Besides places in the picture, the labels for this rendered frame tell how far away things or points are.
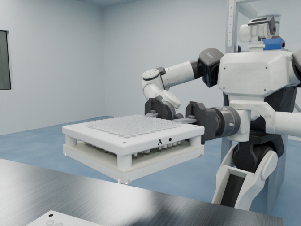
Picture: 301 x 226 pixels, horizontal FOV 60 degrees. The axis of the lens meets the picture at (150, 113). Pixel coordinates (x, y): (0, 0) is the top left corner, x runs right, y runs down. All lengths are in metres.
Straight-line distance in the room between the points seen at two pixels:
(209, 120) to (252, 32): 0.51
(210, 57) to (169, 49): 4.94
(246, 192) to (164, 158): 0.57
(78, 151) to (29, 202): 0.20
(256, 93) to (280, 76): 0.10
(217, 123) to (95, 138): 0.34
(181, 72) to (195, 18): 4.74
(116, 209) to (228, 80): 0.67
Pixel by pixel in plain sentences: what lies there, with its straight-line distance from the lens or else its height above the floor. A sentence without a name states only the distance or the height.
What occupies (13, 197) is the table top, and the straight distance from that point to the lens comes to 0.78.
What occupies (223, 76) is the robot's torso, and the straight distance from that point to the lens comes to 1.09.
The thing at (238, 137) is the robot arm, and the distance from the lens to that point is 0.82.
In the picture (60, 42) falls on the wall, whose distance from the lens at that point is 6.51.
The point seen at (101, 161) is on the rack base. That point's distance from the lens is 0.53.
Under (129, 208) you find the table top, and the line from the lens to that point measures 0.66.
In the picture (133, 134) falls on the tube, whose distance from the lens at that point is 0.52.
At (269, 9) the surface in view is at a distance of 1.88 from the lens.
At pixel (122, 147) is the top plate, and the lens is 0.46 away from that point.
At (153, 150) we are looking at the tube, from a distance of 0.57.
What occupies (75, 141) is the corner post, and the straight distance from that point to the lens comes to 0.66.
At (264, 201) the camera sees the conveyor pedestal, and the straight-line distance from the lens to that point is 2.25.
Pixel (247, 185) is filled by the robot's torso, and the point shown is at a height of 0.79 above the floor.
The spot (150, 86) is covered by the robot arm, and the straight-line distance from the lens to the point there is 1.11.
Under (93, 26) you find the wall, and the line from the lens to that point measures 7.24.
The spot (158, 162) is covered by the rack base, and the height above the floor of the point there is 1.02.
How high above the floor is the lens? 1.20
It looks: 9 degrees down
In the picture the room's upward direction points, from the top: straight up
